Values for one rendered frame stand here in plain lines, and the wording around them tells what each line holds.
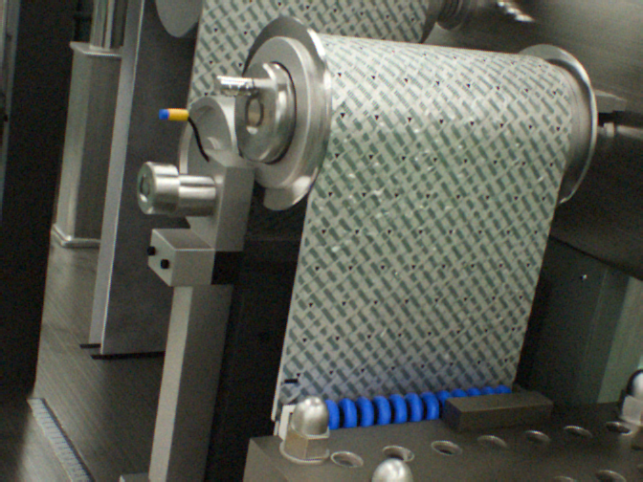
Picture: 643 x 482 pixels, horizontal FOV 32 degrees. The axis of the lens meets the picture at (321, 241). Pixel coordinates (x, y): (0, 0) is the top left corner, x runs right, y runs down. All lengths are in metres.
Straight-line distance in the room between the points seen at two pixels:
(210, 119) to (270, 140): 0.17
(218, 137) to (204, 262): 0.13
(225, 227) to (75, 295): 0.56
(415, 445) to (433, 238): 0.16
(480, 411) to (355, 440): 0.11
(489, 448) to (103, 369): 0.49
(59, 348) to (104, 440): 0.21
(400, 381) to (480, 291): 0.10
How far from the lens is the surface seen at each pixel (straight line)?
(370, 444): 0.86
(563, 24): 1.11
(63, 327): 1.32
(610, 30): 1.06
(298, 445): 0.81
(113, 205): 1.23
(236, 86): 0.86
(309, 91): 0.82
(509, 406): 0.93
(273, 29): 0.88
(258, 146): 0.85
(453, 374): 0.97
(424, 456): 0.86
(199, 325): 0.92
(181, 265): 0.88
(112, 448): 1.08
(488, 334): 0.97
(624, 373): 1.32
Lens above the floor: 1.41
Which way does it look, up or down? 17 degrees down
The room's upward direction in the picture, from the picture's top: 10 degrees clockwise
